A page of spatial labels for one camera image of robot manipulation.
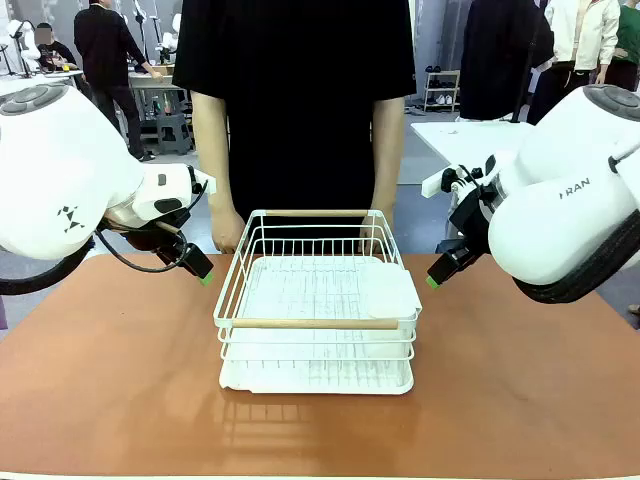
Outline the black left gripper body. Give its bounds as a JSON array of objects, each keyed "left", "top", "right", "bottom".
[{"left": 124, "top": 209, "right": 196, "bottom": 266}]

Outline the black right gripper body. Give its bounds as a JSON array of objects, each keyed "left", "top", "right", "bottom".
[{"left": 448, "top": 192, "right": 497, "bottom": 256}]

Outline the white wire dish rack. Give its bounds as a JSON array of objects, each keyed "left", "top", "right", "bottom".
[{"left": 213, "top": 208, "right": 424, "bottom": 364}]

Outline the white plastic drain tray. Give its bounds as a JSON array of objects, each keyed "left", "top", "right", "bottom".
[{"left": 218, "top": 254, "right": 422, "bottom": 396}]

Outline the person's right forearm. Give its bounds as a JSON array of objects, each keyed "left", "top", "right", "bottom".
[{"left": 189, "top": 89, "right": 236, "bottom": 217}]

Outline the person's left forearm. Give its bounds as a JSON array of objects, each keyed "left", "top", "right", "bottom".
[{"left": 369, "top": 95, "right": 406, "bottom": 211}]

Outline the person's right hand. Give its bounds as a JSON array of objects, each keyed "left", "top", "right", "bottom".
[{"left": 209, "top": 207, "right": 247, "bottom": 255}]

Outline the person's left hand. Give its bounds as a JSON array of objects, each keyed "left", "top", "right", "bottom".
[{"left": 359, "top": 204, "right": 397, "bottom": 254}]

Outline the white side table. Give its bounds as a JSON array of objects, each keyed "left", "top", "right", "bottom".
[{"left": 410, "top": 119, "right": 536, "bottom": 167}]

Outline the grey step stool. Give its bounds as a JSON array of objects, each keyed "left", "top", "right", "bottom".
[{"left": 155, "top": 113, "right": 194, "bottom": 157}]

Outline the wooden shoe rack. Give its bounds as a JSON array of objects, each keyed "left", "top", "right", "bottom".
[{"left": 423, "top": 69, "right": 461, "bottom": 114}]

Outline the black stand pole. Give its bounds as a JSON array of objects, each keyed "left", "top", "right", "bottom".
[{"left": 508, "top": 0, "right": 547, "bottom": 125}]

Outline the white background work table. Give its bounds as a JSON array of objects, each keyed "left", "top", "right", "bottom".
[{"left": 127, "top": 62, "right": 192, "bottom": 146}]

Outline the bystander in black coat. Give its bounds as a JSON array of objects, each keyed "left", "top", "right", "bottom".
[{"left": 458, "top": 0, "right": 555, "bottom": 122}]

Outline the standing man in black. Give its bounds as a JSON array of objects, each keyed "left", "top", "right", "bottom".
[{"left": 73, "top": 0, "right": 164, "bottom": 162}]

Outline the person's black T-shirt torso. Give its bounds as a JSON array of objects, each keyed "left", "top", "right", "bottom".
[{"left": 172, "top": 0, "right": 418, "bottom": 251}]

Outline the seated person in black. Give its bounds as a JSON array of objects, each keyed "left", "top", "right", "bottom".
[{"left": 34, "top": 22, "right": 80, "bottom": 72}]

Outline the bystander in white jacket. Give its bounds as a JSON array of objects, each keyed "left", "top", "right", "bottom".
[{"left": 526, "top": 0, "right": 622, "bottom": 126}]

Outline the bystander in green top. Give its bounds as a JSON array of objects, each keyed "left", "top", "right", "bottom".
[{"left": 594, "top": 0, "right": 640, "bottom": 92}]

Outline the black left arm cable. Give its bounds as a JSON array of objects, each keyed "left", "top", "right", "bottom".
[{"left": 94, "top": 178, "right": 209, "bottom": 274}]

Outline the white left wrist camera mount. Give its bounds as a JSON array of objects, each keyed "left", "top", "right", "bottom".
[{"left": 132, "top": 163, "right": 217, "bottom": 221}]

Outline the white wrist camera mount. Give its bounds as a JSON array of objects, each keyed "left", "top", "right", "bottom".
[
  {"left": 421, "top": 162, "right": 494, "bottom": 199},
  {"left": 132, "top": 163, "right": 217, "bottom": 221}
]

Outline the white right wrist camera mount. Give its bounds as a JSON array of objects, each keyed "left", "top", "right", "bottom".
[{"left": 421, "top": 162, "right": 494, "bottom": 199}]

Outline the black right corrugated cable sleeve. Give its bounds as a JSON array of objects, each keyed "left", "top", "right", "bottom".
[{"left": 513, "top": 209, "right": 640, "bottom": 305}]

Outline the black corrugated cable sleeve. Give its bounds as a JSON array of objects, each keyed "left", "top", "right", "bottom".
[
  {"left": 513, "top": 209, "right": 640, "bottom": 305},
  {"left": 0, "top": 238, "right": 96, "bottom": 296}
]

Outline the black left corrugated cable sleeve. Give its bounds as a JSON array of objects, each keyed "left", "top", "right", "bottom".
[{"left": 0, "top": 238, "right": 96, "bottom": 296}]

